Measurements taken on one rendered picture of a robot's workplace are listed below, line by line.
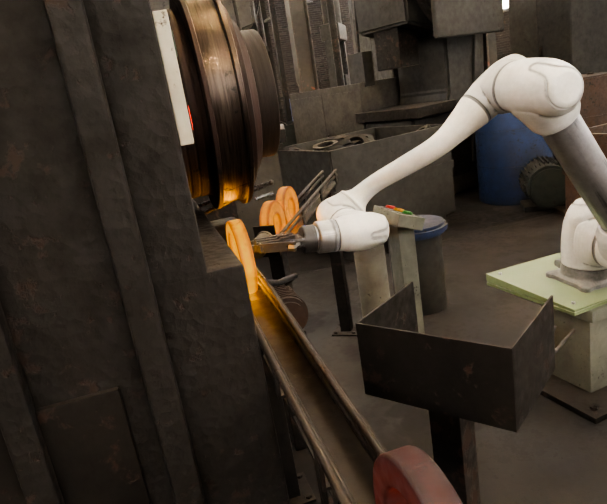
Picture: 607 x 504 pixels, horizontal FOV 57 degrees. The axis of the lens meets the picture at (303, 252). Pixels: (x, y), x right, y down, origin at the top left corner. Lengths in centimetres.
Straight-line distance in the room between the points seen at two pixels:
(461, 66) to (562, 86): 381
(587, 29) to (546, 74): 466
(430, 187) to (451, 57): 154
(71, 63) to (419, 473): 62
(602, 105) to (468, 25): 119
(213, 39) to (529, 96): 76
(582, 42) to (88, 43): 553
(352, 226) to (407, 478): 104
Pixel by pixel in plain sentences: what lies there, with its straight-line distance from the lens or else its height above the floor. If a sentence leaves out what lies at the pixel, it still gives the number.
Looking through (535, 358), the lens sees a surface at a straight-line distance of 95.
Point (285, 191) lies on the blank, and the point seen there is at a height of 79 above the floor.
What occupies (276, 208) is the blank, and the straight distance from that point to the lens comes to 185.
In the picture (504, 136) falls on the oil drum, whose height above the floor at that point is 54.
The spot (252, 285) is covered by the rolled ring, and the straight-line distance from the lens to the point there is 130.
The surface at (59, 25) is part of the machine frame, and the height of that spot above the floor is 123.
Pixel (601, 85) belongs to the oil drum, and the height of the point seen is 80.
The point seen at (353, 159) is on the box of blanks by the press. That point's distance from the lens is 352.
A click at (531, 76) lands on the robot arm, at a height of 106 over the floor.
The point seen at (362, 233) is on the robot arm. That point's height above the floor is 72.
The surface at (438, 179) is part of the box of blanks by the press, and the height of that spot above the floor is 38.
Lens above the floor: 111
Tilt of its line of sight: 16 degrees down
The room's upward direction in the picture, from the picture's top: 9 degrees counter-clockwise
